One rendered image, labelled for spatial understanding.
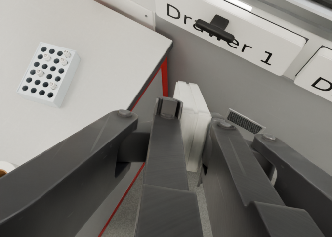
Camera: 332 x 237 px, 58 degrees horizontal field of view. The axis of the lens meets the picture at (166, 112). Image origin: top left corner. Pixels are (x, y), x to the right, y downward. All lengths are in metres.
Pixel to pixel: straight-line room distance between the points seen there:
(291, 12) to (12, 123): 0.57
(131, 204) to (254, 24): 1.01
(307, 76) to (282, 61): 0.05
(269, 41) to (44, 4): 0.54
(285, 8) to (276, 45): 0.07
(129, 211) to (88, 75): 0.81
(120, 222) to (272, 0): 1.10
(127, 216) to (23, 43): 0.86
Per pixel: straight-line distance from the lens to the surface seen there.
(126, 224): 1.37
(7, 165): 0.64
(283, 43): 0.56
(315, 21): 0.52
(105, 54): 0.71
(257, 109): 0.84
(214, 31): 0.55
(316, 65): 0.58
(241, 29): 0.57
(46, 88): 0.67
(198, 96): 0.17
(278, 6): 0.53
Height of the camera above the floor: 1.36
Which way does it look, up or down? 71 degrees down
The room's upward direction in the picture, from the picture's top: 3 degrees counter-clockwise
